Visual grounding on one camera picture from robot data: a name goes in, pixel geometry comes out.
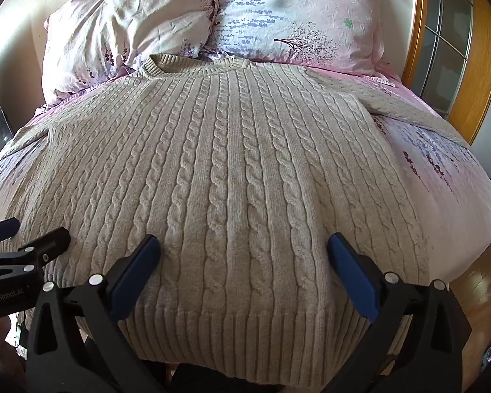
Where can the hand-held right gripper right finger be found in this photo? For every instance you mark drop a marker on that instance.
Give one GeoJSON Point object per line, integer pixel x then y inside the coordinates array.
{"type": "Point", "coordinates": [352, 278]}

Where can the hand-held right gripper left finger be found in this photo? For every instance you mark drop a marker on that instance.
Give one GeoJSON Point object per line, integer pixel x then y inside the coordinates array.
{"type": "Point", "coordinates": [134, 280]}

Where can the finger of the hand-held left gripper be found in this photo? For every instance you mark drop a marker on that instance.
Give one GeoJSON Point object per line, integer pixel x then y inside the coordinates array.
{"type": "Point", "coordinates": [0, 231]}
{"type": "Point", "coordinates": [51, 242]}

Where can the pink floral bed sheet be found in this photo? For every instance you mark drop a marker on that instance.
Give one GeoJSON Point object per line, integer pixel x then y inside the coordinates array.
{"type": "Point", "coordinates": [438, 200]}

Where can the pale pink floral pillow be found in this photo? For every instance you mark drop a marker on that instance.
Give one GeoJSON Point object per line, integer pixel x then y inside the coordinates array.
{"type": "Point", "coordinates": [127, 20]}

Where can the tree print floral pillow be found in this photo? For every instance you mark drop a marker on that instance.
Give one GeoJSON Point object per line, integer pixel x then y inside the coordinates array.
{"type": "Point", "coordinates": [298, 8]}

